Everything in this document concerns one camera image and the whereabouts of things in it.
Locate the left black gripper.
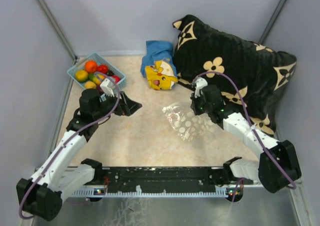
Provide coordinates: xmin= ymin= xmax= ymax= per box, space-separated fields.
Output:
xmin=93 ymin=89 xmax=142 ymax=120

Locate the clear dotted zip top bag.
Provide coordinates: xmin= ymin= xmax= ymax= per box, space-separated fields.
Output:
xmin=162 ymin=102 xmax=216 ymax=141

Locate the red toy apple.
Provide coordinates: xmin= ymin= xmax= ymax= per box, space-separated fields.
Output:
xmin=112 ymin=75 xmax=121 ymax=84

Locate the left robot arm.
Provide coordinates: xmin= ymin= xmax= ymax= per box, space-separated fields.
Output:
xmin=16 ymin=89 xmax=142 ymax=221

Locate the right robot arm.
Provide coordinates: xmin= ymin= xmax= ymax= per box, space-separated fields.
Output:
xmin=191 ymin=82 xmax=302 ymax=193

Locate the dark maroon toy plum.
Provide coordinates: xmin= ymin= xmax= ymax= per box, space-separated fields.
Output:
xmin=96 ymin=85 xmax=104 ymax=94

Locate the dark purple toy fruit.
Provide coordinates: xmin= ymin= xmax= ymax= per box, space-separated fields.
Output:
xmin=106 ymin=70 xmax=115 ymax=77

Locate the blue plastic basket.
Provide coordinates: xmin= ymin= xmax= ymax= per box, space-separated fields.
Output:
xmin=67 ymin=53 xmax=126 ymax=90

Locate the green orange toy mango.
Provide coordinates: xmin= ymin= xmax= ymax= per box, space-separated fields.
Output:
xmin=88 ymin=73 xmax=105 ymax=85

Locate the yellow toy lemon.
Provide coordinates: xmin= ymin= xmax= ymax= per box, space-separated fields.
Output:
xmin=84 ymin=81 xmax=97 ymax=89

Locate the blue yellow pikachu cloth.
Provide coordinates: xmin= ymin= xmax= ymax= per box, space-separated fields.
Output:
xmin=140 ymin=41 xmax=178 ymax=90

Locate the orange toy fruit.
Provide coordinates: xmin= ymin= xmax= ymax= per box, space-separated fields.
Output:
xmin=84 ymin=60 xmax=98 ymax=73

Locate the yellow green toy citrus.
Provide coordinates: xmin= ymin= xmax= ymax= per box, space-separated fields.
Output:
xmin=74 ymin=70 xmax=89 ymax=83

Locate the black floral pillow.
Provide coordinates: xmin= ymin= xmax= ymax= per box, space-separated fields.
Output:
xmin=172 ymin=15 xmax=297 ymax=136

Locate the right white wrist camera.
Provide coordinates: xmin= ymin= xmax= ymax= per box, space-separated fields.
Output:
xmin=191 ymin=77 xmax=208 ymax=98

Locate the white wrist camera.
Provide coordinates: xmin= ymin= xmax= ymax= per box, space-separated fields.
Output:
xmin=100 ymin=77 xmax=120 ymax=97
xmin=191 ymin=77 xmax=208 ymax=98

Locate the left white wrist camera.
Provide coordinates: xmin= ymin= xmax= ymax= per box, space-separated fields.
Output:
xmin=100 ymin=77 xmax=120 ymax=97

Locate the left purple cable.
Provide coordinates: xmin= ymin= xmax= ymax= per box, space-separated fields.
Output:
xmin=18 ymin=72 xmax=121 ymax=219

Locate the purple cable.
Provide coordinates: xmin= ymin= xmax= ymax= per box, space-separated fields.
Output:
xmin=18 ymin=72 xmax=121 ymax=219
xmin=196 ymin=71 xmax=297 ymax=203

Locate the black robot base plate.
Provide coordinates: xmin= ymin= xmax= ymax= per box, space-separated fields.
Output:
xmin=85 ymin=166 xmax=238 ymax=194

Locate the aluminium frame rail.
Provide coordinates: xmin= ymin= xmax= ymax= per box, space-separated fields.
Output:
xmin=29 ymin=167 xmax=303 ymax=199

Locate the right metal corner post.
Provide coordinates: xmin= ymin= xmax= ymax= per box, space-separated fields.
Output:
xmin=258 ymin=0 xmax=288 ymax=44

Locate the metal corner post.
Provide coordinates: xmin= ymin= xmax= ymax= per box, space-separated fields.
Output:
xmin=258 ymin=0 xmax=288 ymax=44
xmin=36 ymin=0 xmax=78 ymax=62

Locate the left metal corner post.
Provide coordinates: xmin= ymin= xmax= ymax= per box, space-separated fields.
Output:
xmin=36 ymin=0 xmax=78 ymax=62

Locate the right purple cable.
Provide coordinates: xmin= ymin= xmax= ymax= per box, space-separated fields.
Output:
xmin=196 ymin=71 xmax=297 ymax=203

